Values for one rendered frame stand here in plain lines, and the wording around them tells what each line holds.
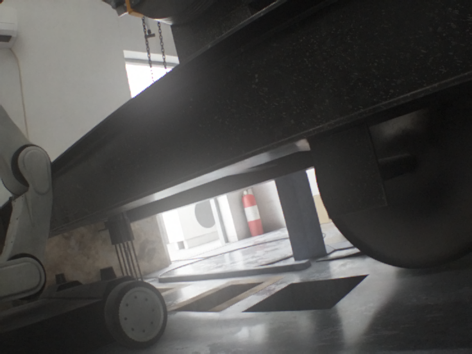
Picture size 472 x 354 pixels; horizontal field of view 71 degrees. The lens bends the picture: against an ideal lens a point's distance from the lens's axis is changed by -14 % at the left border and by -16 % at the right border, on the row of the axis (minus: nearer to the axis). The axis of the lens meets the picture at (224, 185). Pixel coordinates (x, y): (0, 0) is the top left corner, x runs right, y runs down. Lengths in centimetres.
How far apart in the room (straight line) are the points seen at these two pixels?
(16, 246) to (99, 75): 247
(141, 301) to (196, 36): 96
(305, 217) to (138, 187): 100
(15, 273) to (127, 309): 34
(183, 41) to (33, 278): 100
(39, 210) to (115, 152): 30
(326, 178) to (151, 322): 69
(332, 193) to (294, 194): 119
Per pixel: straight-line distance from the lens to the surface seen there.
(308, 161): 161
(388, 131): 110
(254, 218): 399
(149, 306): 114
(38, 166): 122
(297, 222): 189
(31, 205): 120
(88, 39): 361
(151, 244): 311
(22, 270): 114
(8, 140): 126
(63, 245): 274
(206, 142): 86
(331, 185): 69
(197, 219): 519
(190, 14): 142
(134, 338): 109
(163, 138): 98
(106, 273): 116
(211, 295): 166
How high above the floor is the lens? 33
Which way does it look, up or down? 4 degrees up
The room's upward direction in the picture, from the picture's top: 15 degrees counter-clockwise
